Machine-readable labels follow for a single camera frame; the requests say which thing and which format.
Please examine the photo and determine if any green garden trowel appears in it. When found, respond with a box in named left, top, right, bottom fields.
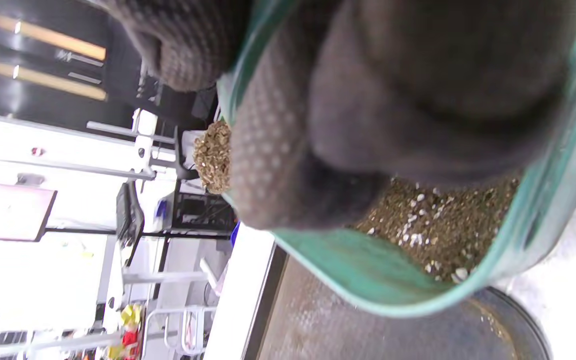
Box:
left=216, top=0, right=301, bottom=128

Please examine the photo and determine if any brown potting mix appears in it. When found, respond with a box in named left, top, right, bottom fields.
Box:
left=193, top=120, right=520, bottom=285

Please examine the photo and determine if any teal plastic storage bin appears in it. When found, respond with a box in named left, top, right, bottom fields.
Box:
left=217, top=0, right=576, bottom=319

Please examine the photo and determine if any dark brown plastic tray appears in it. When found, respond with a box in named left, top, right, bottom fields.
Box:
left=240, top=245, right=554, bottom=360

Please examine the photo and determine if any red and yellow figure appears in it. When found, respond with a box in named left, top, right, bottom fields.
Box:
left=107, top=304, right=145, bottom=360

